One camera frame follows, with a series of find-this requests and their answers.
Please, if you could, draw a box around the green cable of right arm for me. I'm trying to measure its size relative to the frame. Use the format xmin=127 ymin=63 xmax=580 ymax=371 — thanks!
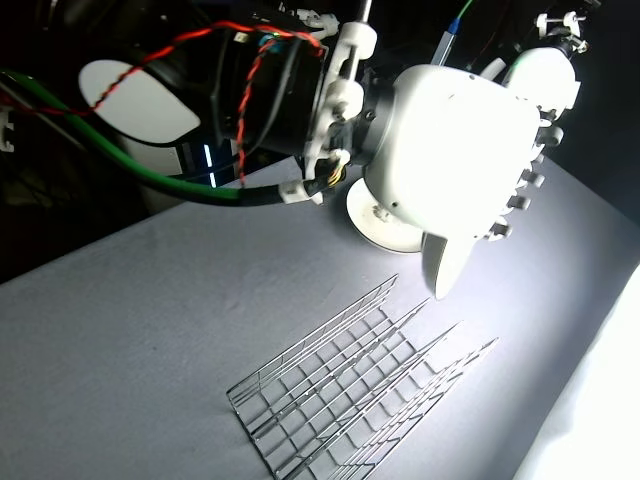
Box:
xmin=0 ymin=69 xmax=284 ymax=207

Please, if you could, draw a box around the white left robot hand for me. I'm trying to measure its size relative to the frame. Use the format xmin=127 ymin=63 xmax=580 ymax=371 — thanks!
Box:
xmin=502 ymin=45 xmax=582 ymax=166

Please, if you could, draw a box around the white plate with dark rim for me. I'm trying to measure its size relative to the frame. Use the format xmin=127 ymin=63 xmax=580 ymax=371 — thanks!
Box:
xmin=345 ymin=178 xmax=426 ymax=254

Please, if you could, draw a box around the green cable of arm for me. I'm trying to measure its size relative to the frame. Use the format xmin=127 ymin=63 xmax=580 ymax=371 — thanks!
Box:
xmin=0 ymin=69 xmax=284 ymax=207
xmin=447 ymin=0 xmax=475 ymax=31

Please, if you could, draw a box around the white plastic clip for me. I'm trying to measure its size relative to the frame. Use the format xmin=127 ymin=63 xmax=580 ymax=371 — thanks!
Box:
xmin=0 ymin=106 xmax=17 ymax=152

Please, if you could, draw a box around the green cable of left arm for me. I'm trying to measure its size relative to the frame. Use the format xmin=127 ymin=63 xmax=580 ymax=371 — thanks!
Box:
xmin=447 ymin=0 xmax=475 ymax=31

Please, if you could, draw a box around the silver wire plate rack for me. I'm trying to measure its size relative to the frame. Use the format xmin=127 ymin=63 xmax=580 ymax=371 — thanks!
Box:
xmin=225 ymin=273 xmax=501 ymax=480

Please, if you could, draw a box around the red black twisted wire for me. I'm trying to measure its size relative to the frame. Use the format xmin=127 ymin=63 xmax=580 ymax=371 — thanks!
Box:
xmin=89 ymin=27 xmax=326 ymax=187

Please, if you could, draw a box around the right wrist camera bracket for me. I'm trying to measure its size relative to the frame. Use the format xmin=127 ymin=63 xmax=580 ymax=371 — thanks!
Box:
xmin=279 ymin=7 xmax=379 ymax=206

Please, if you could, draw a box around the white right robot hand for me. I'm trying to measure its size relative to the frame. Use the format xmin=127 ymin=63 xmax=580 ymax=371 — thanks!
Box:
xmin=360 ymin=63 xmax=547 ymax=301

